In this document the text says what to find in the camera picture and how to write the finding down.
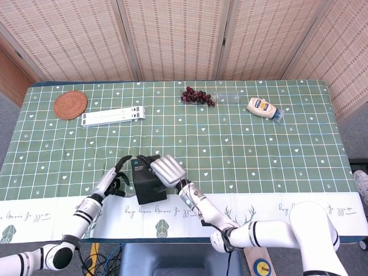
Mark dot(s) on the black furniture piece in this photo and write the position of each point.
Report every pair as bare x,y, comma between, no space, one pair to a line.
359,162

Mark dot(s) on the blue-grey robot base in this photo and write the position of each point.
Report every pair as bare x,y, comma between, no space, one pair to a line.
178,258

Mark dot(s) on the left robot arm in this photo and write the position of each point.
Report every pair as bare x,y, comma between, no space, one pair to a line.
72,227

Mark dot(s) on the mayonnaise squeeze bottle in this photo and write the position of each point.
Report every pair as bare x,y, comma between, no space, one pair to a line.
260,107

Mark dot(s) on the woven bamboo screen panel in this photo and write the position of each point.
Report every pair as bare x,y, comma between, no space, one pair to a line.
72,37
175,37
345,57
264,37

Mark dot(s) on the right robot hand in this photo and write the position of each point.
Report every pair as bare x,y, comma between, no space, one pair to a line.
168,171

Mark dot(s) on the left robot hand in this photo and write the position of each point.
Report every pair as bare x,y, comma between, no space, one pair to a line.
106,182

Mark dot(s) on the bunch of red grapes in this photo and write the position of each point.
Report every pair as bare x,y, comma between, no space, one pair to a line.
195,96

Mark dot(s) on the grey sneaker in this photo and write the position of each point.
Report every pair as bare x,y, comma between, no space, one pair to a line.
362,184

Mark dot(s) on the wooden board with yellow disc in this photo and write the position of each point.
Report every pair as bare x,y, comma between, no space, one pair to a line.
258,258

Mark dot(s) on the black caster wheel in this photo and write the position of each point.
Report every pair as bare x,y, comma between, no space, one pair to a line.
363,245

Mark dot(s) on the green checked deer tablecloth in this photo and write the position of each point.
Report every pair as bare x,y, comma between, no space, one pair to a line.
258,143

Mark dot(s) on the round woven rattan coaster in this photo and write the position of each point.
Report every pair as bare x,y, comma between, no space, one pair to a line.
70,105

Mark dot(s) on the white folding laptop stand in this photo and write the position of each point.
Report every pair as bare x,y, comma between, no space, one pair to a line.
112,116

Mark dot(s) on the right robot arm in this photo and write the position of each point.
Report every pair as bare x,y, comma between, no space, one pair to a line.
258,230

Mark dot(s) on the brown wooden door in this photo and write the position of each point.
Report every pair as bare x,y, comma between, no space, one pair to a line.
11,80

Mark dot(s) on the black cardboard box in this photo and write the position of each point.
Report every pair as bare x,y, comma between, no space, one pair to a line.
145,187

